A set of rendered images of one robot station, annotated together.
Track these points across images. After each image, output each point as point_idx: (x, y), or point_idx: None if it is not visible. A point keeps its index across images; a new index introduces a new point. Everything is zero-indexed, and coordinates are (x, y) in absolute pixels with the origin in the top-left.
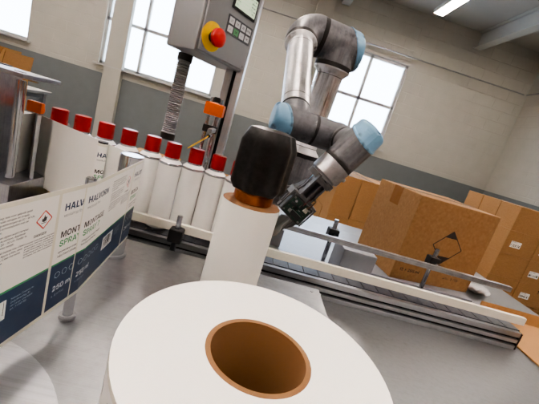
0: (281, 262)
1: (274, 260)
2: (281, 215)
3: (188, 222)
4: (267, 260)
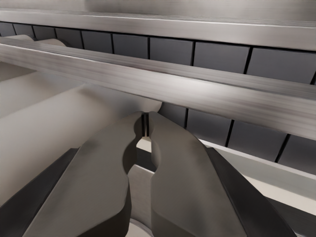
0: (259, 134)
1: (238, 124)
2: (153, 228)
3: None
4: (212, 130)
